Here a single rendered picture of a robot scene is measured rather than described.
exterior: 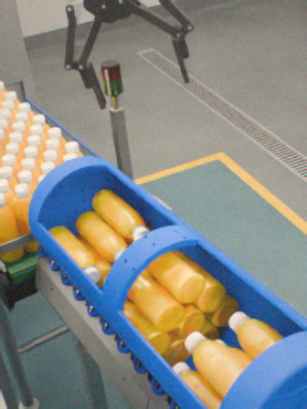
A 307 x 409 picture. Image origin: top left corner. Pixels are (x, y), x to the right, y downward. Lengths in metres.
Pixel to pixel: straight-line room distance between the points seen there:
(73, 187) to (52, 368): 1.29
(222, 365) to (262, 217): 2.39
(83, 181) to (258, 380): 0.84
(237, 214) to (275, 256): 0.40
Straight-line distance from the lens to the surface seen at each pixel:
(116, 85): 2.22
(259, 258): 3.32
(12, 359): 2.58
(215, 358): 1.26
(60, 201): 1.77
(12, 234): 1.94
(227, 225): 3.54
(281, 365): 1.14
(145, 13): 1.02
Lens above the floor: 2.07
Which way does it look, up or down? 34 degrees down
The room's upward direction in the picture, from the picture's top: 7 degrees counter-clockwise
